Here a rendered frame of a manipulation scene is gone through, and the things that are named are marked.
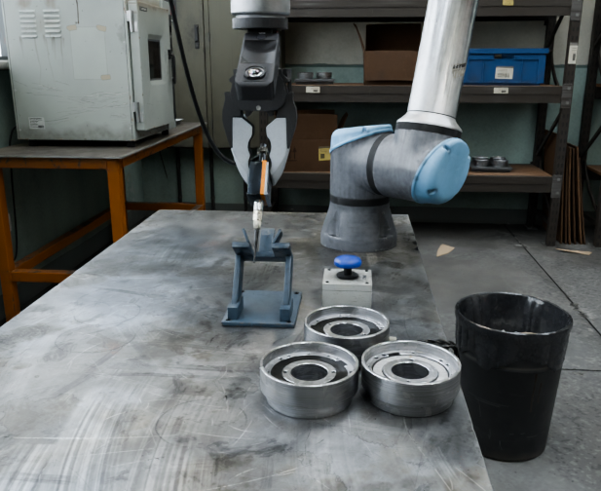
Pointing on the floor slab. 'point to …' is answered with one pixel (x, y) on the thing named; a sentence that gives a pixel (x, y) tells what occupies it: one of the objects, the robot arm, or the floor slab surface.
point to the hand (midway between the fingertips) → (260, 176)
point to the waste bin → (510, 369)
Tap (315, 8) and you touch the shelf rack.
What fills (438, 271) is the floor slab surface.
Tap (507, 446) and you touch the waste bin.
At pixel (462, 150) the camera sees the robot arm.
